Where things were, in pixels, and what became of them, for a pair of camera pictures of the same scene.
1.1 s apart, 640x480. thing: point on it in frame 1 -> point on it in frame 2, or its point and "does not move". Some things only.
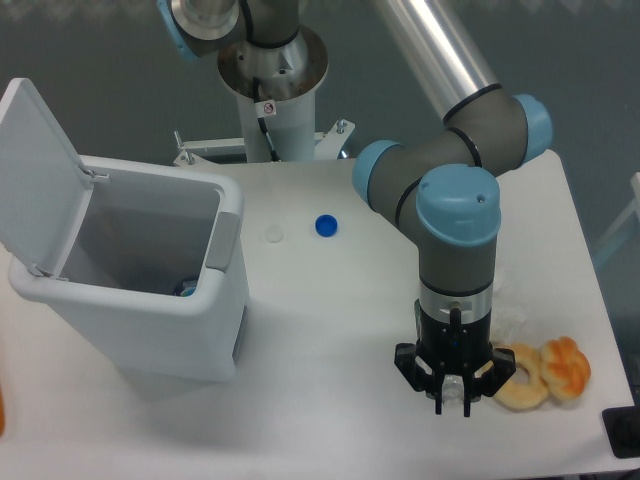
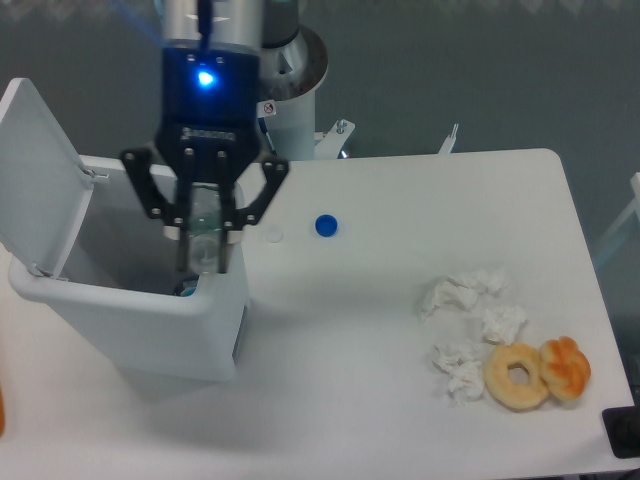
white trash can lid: [45, 192] does not move
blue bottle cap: [326, 225] does not move
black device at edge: [622, 428] does not move
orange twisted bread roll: [565, 369] does not move
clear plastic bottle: [453, 395] -> [204, 227]
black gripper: [454, 348] -> [210, 125]
